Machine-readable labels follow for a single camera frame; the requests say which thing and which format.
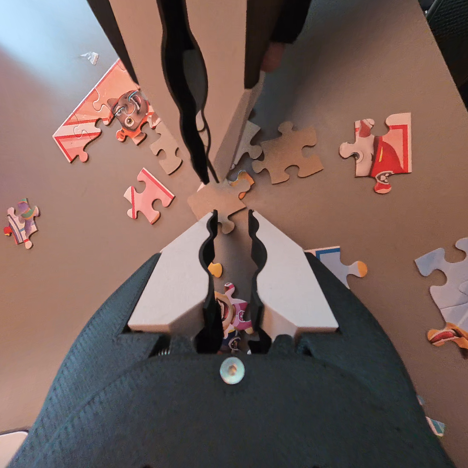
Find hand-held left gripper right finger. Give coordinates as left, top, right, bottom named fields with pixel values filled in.
left=249, top=209, right=339, bottom=352

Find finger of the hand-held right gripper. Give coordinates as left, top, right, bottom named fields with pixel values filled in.
left=109, top=0, right=210, bottom=184
left=185, top=0, right=266, bottom=184

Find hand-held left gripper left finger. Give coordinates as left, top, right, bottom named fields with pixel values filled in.
left=127, top=210, right=222, bottom=353

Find orange dog puzzle piece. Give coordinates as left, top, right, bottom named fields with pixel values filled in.
left=106, top=89, right=162, bottom=147

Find pink diagonal-striped puzzle piece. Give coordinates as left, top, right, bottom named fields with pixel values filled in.
left=123, top=167, right=176, bottom=224

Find brown face-down puzzle piece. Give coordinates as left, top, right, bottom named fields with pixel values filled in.
left=187, top=181, right=253, bottom=234

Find red striped joined puzzle section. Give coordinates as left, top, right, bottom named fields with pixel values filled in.
left=52, top=58, right=147, bottom=164

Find jigsaw puzzle pieces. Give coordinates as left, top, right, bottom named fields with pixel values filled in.
left=4, top=110, right=468, bottom=437

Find blue dog-mouth puzzle piece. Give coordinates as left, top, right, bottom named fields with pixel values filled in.
left=415, top=238, right=468, bottom=360

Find grey desk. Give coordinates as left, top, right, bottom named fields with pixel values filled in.
left=0, top=0, right=468, bottom=468

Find person's right hand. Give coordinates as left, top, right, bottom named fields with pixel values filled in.
left=261, top=42, right=287, bottom=72

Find black chair armrest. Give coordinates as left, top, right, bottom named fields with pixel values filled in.
left=426, top=0, right=468, bottom=110

